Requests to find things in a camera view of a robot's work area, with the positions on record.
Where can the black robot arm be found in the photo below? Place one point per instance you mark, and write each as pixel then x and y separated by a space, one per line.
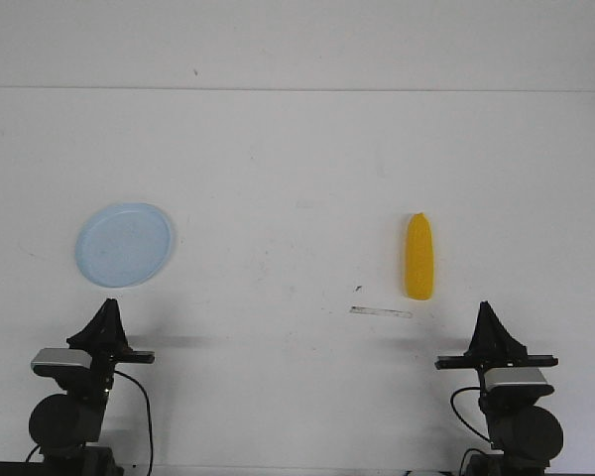
pixel 523 437
pixel 67 426

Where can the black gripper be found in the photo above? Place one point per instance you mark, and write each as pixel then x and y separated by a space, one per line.
pixel 503 345
pixel 97 335

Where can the light blue round plate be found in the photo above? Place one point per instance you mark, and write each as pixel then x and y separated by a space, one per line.
pixel 124 244

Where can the yellow corn cob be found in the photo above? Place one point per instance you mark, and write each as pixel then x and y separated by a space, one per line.
pixel 419 259

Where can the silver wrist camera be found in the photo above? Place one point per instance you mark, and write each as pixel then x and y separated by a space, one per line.
pixel 514 377
pixel 50 361

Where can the clear tape strip horizontal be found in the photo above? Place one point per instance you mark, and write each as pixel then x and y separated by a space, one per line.
pixel 380 312

